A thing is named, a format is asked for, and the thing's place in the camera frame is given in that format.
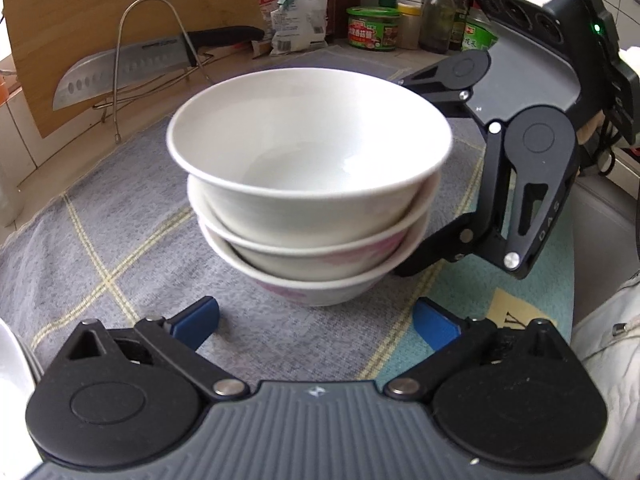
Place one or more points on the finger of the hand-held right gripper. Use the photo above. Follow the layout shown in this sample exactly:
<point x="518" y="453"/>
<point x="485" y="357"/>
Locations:
<point x="435" y="87"/>
<point x="450" y="245"/>

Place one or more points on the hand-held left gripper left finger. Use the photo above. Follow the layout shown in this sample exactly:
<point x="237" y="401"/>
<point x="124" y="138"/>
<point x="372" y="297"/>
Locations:
<point x="197" y="317"/>

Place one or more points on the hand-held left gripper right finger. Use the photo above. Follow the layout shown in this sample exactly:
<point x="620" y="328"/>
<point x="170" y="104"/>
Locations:
<point x="435" y="322"/>

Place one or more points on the white bowl with pink pattern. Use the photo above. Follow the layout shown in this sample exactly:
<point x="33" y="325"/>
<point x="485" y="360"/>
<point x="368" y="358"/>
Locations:
<point x="310" y="295"/>
<point x="310" y="262"/>

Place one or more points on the plain white bowl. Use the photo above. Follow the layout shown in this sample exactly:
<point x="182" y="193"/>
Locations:
<point x="300" y="125"/>

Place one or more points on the white fruit print plate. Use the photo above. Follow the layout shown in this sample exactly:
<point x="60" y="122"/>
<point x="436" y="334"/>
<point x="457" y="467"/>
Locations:
<point x="12" y="360"/>

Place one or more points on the bottle with green label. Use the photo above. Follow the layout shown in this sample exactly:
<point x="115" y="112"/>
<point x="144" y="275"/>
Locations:
<point x="475" y="35"/>

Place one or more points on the jar with yellow lid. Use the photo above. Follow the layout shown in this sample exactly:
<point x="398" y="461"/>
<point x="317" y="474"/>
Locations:
<point x="410" y="25"/>

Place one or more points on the dark bottle with red cap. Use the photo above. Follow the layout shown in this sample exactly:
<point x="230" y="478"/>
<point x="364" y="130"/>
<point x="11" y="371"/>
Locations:
<point x="437" y="20"/>

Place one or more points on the dark sauce bottle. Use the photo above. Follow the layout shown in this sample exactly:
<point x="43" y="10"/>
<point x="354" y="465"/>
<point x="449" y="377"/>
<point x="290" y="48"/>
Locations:
<point x="460" y="10"/>

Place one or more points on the green tin with red label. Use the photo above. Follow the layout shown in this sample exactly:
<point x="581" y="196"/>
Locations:
<point x="372" y="30"/>

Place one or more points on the grey and teal plaid mat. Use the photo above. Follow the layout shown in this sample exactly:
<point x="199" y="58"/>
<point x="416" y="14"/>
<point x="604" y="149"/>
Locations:
<point x="125" y="220"/>

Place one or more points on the crumpled white bag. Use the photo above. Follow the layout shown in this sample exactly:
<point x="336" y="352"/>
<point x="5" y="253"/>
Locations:
<point x="305" y="10"/>

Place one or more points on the person's white jacket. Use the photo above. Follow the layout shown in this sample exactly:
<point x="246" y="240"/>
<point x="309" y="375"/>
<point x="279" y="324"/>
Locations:
<point x="610" y="360"/>

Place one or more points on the white bag with red label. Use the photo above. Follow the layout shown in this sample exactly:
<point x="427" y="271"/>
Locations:
<point x="270" y="0"/>

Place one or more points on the wooden cutting board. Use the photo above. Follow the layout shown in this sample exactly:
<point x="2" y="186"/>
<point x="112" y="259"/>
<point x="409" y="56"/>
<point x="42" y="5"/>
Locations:
<point x="75" y="0"/>

